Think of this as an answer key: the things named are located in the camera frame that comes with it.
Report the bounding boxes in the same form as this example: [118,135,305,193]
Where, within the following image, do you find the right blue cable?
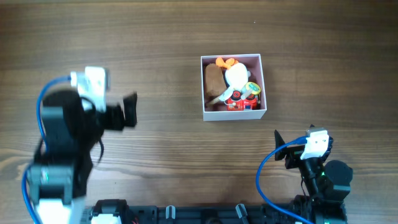
[255,135,315,224]

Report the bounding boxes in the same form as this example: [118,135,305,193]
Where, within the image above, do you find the blue cable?
[21,75,73,224]
[255,135,315,224]

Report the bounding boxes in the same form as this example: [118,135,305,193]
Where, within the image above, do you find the white wooden rattle drum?
[205,87,234,106]

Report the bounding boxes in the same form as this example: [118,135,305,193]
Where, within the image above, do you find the pink cardboard box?
[200,54,267,121]

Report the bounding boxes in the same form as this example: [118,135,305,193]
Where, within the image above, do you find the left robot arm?
[22,89,137,223]

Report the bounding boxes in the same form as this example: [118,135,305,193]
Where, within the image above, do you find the brown plush toy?
[204,63,227,98]

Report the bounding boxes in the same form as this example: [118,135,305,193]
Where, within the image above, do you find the red toy fire truck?
[225,90,260,111]

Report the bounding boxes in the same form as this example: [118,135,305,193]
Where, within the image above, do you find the yellow wooden rattle drum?
[241,82,261,100]

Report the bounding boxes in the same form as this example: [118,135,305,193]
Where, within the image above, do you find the white plush chicken toy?
[215,57,249,90]

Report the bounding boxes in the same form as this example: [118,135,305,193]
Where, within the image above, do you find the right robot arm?
[274,126,353,223]

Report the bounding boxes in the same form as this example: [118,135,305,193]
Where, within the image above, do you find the left blue cable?
[21,75,73,224]

